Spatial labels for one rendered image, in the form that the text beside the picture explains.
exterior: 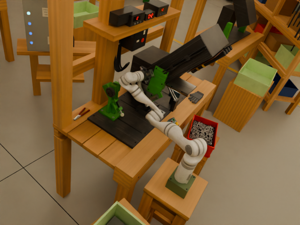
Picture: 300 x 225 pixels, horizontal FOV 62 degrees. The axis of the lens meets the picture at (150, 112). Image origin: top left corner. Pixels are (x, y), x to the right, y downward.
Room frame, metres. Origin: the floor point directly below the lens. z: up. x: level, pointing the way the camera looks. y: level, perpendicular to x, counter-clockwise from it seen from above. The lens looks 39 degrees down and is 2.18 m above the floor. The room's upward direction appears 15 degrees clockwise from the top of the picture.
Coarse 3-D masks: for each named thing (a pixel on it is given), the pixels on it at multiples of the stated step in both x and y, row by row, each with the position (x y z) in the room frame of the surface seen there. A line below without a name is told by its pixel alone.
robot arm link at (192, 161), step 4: (196, 140) 1.01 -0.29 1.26; (200, 140) 1.02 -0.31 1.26; (204, 140) 1.03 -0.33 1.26; (200, 144) 0.99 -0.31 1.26; (204, 144) 1.01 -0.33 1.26; (200, 148) 0.98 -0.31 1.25; (204, 148) 0.99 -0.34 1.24; (200, 152) 0.97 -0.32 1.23; (204, 152) 0.99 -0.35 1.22; (184, 156) 1.00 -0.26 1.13; (188, 156) 1.00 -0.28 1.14; (196, 156) 1.00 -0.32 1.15; (200, 156) 0.99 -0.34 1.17; (184, 160) 0.98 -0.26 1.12; (188, 160) 0.98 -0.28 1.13; (192, 160) 0.98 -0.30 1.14; (196, 160) 0.98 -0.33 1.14; (200, 160) 0.99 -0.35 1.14; (188, 164) 0.96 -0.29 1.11; (192, 164) 0.96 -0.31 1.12; (196, 164) 0.98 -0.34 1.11
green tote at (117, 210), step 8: (112, 208) 0.68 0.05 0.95; (120, 208) 0.70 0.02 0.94; (104, 216) 0.62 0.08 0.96; (112, 216) 0.69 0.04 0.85; (120, 216) 0.69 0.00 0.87; (128, 216) 0.67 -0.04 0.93; (96, 224) 0.57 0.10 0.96; (104, 224) 0.64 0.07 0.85; (128, 224) 0.67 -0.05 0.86; (136, 224) 0.65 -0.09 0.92; (144, 224) 0.64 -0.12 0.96
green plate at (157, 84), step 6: (156, 66) 1.67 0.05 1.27; (156, 72) 1.66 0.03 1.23; (162, 72) 1.64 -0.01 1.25; (168, 72) 1.63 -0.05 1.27; (156, 78) 1.64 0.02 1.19; (162, 78) 1.63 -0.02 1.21; (150, 84) 1.64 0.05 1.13; (156, 84) 1.62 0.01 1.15; (162, 84) 1.61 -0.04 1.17; (150, 90) 1.62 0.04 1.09; (156, 90) 1.61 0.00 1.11
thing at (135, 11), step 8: (152, 0) 2.03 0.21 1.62; (128, 8) 1.70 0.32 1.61; (136, 8) 1.75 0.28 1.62; (144, 8) 1.95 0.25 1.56; (152, 8) 1.92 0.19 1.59; (160, 8) 1.93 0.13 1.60; (136, 16) 1.64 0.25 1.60; (144, 16) 1.74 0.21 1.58; (128, 24) 1.60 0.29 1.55; (136, 24) 1.66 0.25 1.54
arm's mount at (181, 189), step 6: (174, 174) 1.02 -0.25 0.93; (168, 180) 0.97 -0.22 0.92; (174, 180) 0.97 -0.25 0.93; (192, 180) 1.01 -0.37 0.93; (168, 186) 0.96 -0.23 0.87; (174, 186) 0.95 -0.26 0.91; (180, 186) 0.94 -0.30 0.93; (186, 186) 0.95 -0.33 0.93; (174, 192) 0.94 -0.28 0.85; (180, 192) 0.93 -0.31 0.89; (186, 192) 0.92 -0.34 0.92
